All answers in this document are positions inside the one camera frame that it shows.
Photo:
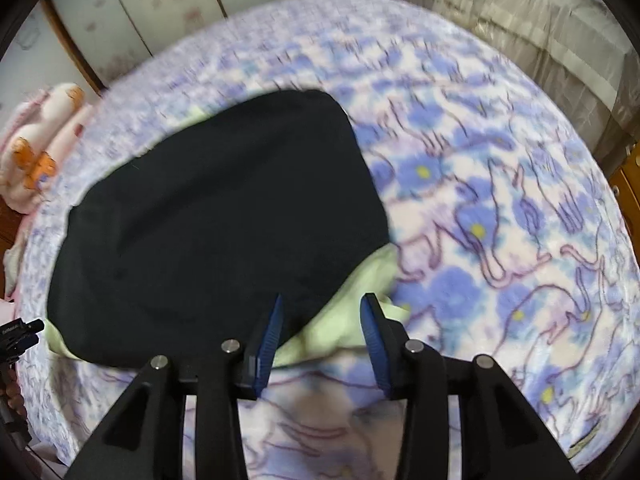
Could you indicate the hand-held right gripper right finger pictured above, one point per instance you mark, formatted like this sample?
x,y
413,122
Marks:
x,y
375,345

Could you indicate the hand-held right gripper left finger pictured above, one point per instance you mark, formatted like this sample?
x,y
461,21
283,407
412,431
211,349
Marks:
x,y
267,340

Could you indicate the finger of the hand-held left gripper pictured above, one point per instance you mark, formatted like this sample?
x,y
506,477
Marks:
x,y
31,332

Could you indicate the green and black jacket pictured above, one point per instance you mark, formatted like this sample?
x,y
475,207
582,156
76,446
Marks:
x,y
215,220

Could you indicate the pink bedsheet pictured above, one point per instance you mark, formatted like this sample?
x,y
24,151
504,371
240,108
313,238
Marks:
x,y
12,270

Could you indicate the cat print fleece blanket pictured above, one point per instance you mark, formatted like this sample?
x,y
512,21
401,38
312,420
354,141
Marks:
x,y
500,210

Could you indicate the bear print rolled quilt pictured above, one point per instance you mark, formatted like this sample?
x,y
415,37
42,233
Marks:
x,y
30,145

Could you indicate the wooden drawer cabinet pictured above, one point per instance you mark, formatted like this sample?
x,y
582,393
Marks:
x,y
631,195

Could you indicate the floral sliding door wardrobe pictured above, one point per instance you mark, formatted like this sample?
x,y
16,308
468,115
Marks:
x,y
165,5

